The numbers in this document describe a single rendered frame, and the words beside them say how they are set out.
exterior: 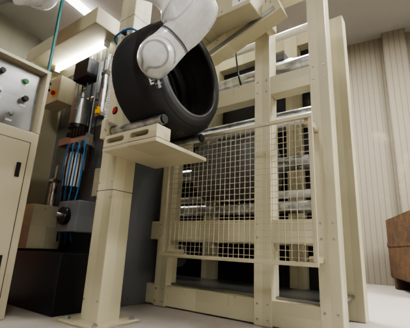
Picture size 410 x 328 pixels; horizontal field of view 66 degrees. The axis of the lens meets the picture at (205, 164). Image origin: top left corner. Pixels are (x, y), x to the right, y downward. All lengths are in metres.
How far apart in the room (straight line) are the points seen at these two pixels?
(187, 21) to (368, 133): 4.51
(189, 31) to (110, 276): 1.17
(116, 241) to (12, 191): 0.56
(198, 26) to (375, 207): 4.34
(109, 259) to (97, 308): 0.22
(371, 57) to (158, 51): 5.09
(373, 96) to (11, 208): 4.90
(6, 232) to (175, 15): 1.28
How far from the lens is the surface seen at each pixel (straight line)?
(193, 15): 0.96
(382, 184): 5.06
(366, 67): 5.71
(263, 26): 2.02
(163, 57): 0.89
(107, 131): 1.63
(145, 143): 1.40
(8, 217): 1.78
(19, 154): 1.82
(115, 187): 1.65
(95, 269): 1.67
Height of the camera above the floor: 0.36
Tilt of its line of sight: 15 degrees up
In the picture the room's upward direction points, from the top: 3 degrees clockwise
